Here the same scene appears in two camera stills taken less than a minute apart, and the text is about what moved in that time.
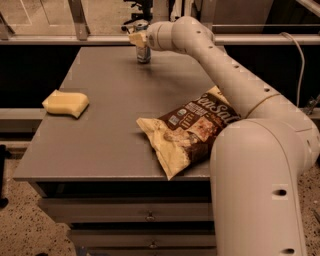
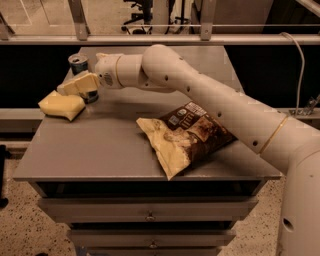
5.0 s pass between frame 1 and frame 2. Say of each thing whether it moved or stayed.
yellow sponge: stayed
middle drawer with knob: stayed
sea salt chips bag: stayed
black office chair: stayed
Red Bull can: moved
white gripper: moved
